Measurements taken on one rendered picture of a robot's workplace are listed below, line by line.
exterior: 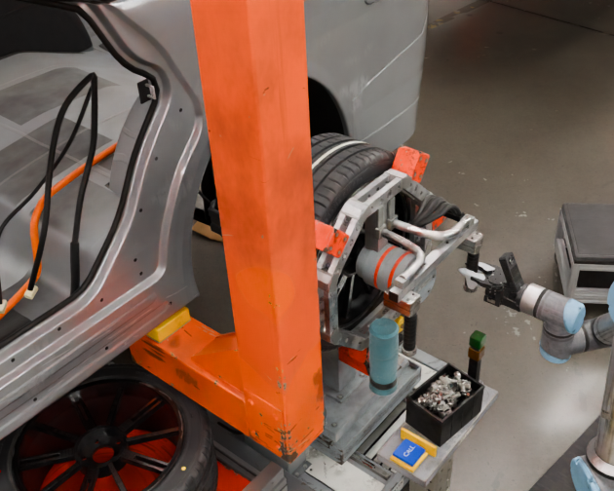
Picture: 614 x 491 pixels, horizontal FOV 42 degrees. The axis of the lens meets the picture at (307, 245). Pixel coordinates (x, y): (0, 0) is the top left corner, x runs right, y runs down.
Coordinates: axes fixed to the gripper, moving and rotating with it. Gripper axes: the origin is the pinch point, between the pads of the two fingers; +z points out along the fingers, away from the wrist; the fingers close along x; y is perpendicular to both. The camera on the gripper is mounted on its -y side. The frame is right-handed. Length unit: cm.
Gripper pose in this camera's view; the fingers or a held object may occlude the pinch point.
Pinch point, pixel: (466, 265)
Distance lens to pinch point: 248.2
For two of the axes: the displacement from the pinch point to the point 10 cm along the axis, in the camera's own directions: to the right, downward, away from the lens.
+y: 0.5, 8.0, 6.0
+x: 6.3, -4.9, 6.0
